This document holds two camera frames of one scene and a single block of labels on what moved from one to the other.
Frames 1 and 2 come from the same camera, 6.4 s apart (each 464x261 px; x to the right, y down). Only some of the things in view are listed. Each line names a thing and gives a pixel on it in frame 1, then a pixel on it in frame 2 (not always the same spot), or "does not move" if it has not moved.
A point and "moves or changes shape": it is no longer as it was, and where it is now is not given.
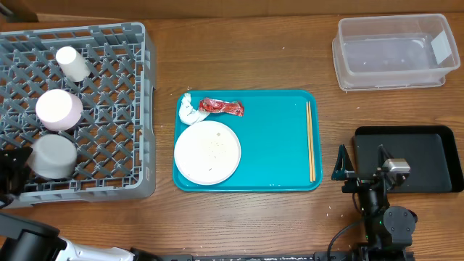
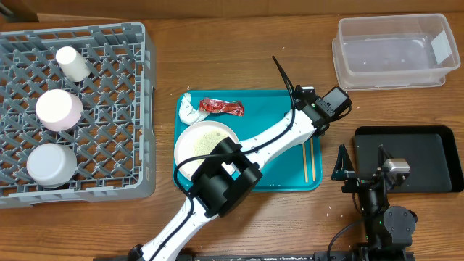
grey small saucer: x=53 y=156 moves or changes shape
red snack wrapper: x=212 y=106 does not move
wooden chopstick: x=312 y=144 does not move
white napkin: x=187 y=114 does not move
